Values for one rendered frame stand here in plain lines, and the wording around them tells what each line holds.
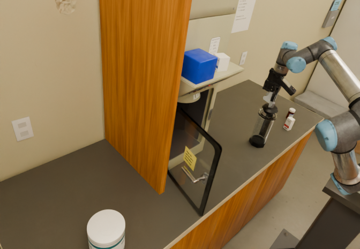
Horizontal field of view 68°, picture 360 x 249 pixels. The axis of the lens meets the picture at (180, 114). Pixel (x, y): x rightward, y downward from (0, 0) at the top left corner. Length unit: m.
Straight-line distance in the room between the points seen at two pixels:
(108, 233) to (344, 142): 0.91
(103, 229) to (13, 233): 0.39
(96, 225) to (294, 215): 2.04
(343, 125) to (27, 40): 1.23
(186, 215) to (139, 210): 0.21
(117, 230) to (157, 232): 0.23
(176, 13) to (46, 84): 0.69
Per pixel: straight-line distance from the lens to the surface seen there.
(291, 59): 1.35
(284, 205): 2.79
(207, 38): 1.11
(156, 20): 0.93
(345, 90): 1.26
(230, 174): 1.48
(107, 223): 1.05
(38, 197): 1.36
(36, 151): 1.48
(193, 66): 0.97
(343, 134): 1.15
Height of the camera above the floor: 1.97
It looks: 35 degrees down
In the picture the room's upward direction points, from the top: 9 degrees clockwise
